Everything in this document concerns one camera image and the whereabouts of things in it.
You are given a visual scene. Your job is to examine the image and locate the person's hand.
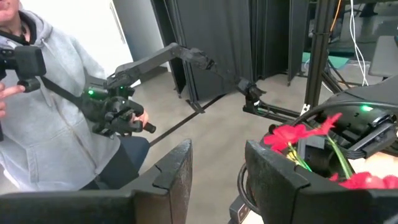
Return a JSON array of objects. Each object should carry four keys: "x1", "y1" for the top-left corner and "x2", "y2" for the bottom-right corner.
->
[
  {"x1": 130, "y1": 110, "x2": 149, "y2": 128},
  {"x1": 0, "y1": 83, "x2": 25, "y2": 119}
]

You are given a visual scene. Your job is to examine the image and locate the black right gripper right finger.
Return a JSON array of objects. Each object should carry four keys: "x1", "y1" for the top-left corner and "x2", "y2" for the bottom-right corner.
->
[{"x1": 244, "y1": 140, "x2": 379, "y2": 224}]

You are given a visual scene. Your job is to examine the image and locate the white cabinet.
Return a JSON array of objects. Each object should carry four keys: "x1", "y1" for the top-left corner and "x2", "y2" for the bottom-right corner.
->
[{"x1": 21, "y1": 0, "x2": 134, "y2": 75}]

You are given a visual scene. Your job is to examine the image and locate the teal floor mat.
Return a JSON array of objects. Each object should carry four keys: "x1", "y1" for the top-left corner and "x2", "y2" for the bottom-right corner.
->
[{"x1": 303, "y1": 51, "x2": 351, "y2": 71}]

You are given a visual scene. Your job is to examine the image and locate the white cable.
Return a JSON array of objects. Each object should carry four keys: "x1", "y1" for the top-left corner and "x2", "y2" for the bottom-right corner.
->
[{"x1": 349, "y1": 0, "x2": 369, "y2": 86}]

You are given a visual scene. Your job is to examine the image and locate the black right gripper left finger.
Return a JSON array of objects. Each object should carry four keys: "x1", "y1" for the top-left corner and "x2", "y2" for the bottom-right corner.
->
[{"x1": 121, "y1": 139, "x2": 193, "y2": 224}]

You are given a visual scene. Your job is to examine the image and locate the black partition panels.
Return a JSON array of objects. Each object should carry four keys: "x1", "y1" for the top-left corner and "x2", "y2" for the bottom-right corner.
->
[{"x1": 150, "y1": 0, "x2": 312, "y2": 100}]

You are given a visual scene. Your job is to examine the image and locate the person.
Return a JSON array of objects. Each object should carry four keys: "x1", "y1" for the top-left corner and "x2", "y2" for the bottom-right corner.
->
[{"x1": 0, "y1": 0, "x2": 152, "y2": 192}]

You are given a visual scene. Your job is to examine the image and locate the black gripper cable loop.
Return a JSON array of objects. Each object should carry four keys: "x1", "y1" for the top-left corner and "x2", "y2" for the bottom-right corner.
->
[{"x1": 236, "y1": 161, "x2": 261, "y2": 215}]

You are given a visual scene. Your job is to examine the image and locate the red artificial flower bunch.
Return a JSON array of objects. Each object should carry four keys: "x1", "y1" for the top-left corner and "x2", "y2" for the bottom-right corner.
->
[{"x1": 263, "y1": 112, "x2": 398, "y2": 190}]

